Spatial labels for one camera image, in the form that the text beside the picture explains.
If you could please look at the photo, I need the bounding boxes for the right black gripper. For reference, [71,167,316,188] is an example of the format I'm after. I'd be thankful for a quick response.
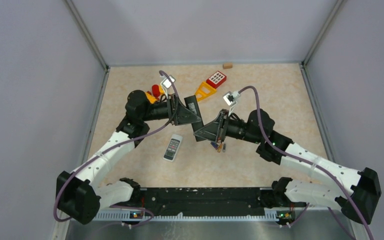
[195,108,262,144]

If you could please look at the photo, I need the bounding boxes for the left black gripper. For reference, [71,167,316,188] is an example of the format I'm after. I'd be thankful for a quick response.
[141,92,202,125]

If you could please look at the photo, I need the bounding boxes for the blue battery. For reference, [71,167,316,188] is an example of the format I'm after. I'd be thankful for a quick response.
[210,142,219,150]

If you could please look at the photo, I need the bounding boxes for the orange battery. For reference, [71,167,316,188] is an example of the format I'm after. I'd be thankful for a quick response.
[217,144,223,153]

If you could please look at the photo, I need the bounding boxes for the black remote control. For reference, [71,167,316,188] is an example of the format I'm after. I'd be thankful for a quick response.
[184,95,204,132]

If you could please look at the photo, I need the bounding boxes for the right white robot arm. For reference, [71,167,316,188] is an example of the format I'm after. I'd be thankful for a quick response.
[192,109,382,224]

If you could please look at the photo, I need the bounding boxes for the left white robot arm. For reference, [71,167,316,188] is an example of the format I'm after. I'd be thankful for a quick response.
[54,90,202,225]

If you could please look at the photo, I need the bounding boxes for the white remote control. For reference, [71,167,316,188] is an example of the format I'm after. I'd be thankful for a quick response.
[163,134,183,162]

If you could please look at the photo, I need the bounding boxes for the yellow triangle toy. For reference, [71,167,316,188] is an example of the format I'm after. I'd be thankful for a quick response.
[195,81,217,102]

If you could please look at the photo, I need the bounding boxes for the orange toy piece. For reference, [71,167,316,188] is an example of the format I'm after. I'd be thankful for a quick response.
[145,91,159,104]

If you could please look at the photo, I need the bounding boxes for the red cylinder toy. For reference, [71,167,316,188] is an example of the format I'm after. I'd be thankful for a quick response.
[151,84,161,99]

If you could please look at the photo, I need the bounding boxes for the red toy block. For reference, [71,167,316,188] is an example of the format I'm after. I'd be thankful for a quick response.
[205,71,227,89]

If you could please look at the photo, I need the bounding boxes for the small wooden block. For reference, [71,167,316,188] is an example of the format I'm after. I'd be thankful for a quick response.
[222,62,233,70]

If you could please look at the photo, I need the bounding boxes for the yellow ring toy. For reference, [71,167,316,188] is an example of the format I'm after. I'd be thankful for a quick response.
[158,85,165,95]

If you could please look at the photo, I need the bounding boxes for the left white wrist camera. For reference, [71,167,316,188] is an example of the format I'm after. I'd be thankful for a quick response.
[160,75,176,98]

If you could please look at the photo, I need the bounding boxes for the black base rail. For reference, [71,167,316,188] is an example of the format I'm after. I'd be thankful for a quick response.
[105,187,299,226]

